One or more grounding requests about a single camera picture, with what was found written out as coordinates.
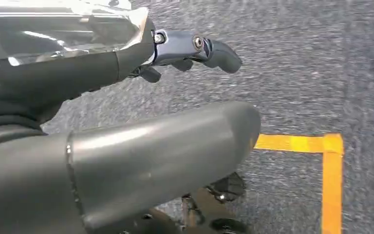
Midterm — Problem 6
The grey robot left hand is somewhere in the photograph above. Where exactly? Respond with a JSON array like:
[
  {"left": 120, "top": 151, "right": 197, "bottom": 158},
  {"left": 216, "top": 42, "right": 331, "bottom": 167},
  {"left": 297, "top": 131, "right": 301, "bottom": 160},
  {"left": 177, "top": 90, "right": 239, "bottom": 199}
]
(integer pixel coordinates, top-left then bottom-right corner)
[{"left": 0, "top": 0, "right": 262, "bottom": 234}]

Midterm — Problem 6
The yellow floor tape square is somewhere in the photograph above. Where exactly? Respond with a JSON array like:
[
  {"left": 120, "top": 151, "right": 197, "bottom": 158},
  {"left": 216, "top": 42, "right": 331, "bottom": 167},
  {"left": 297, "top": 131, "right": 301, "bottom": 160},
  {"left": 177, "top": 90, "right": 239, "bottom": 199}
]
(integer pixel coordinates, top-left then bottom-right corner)
[{"left": 254, "top": 133, "right": 345, "bottom": 234}]

